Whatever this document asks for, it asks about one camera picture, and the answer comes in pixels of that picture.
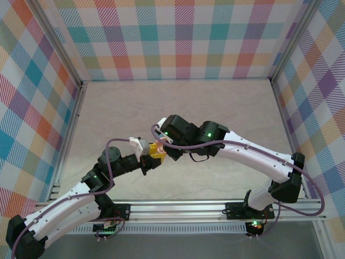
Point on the blue earbud charging case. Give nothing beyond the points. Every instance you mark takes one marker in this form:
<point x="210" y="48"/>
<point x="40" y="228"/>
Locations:
<point x="161" y="137"/>

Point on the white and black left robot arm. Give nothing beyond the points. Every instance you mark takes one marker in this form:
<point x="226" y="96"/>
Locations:
<point x="62" y="213"/>

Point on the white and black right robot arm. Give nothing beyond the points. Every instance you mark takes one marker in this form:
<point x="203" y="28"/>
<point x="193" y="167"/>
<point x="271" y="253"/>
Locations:
<point x="256" y="159"/>

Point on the aluminium floor edge profile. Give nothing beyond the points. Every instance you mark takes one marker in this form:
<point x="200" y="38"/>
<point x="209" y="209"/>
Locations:
<point x="71" y="129"/>
<point x="282" y="108"/>

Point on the left controller circuit board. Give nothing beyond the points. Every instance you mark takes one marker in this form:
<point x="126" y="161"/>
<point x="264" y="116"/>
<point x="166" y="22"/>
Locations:
<point x="106" y="228"/>

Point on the controller circuit board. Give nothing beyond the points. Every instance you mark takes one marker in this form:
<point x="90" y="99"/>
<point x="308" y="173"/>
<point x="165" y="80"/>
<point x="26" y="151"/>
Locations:
<point x="254" y="225"/>
<point x="106" y="228"/>

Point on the right controller circuit board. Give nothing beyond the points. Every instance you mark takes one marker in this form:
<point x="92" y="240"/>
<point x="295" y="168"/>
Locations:
<point x="254" y="225"/>

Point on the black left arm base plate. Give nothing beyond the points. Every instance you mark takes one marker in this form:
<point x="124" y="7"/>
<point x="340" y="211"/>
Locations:
<point x="122" y="211"/>

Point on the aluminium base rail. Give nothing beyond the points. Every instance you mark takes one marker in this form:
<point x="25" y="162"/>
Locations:
<point x="175" y="209"/>

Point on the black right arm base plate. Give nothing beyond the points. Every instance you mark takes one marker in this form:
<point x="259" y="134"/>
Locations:
<point x="237" y="211"/>

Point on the aluminium corner frame post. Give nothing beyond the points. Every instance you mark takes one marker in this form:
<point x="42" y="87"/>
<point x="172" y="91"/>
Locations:
<point x="59" y="43"/>
<point x="293" y="40"/>

